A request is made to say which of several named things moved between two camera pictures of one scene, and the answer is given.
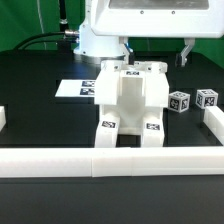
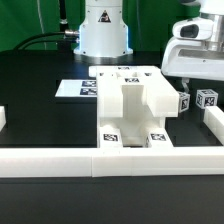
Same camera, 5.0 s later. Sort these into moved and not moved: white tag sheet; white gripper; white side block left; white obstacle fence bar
Moved: white gripper
Not moved: white tag sheet; white obstacle fence bar; white side block left
